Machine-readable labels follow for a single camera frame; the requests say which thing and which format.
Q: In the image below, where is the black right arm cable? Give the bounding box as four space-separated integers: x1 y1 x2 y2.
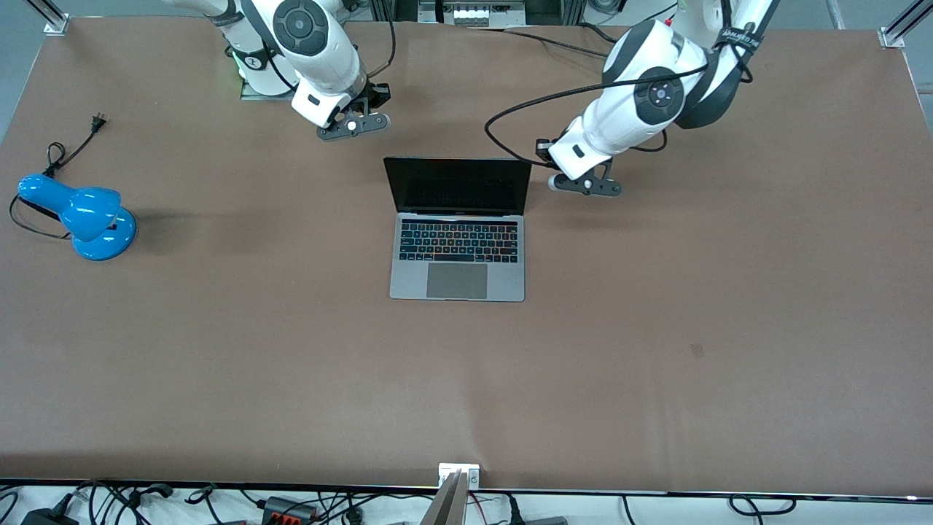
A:
364 18 398 81

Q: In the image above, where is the white power strip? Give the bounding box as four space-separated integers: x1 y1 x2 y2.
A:
443 0 527 28

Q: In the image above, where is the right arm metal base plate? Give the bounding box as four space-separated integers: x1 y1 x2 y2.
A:
241 73 294 101

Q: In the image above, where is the blue desk lamp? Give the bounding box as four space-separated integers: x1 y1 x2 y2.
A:
17 174 137 262

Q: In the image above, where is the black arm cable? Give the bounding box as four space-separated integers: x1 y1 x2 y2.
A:
485 44 755 170
364 18 398 81

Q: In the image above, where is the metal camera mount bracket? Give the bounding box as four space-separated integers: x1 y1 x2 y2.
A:
419 463 481 525

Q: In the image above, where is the black equipment rack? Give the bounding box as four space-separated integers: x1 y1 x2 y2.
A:
368 0 587 26

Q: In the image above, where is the orange black connector block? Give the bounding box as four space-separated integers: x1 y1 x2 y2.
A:
261 496 319 525

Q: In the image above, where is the black power adapter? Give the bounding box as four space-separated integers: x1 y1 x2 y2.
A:
20 494 79 525

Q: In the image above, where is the looped black cable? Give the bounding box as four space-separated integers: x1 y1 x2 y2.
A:
729 494 797 517

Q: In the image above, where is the silver grey laptop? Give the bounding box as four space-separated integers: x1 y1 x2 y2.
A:
383 157 533 303

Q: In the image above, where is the black lamp power cable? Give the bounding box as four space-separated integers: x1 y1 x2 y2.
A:
9 113 109 241

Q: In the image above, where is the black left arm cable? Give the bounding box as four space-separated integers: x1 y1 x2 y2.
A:
485 44 755 170

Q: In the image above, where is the black cable across table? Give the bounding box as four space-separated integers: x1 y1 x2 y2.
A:
466 26 614 59

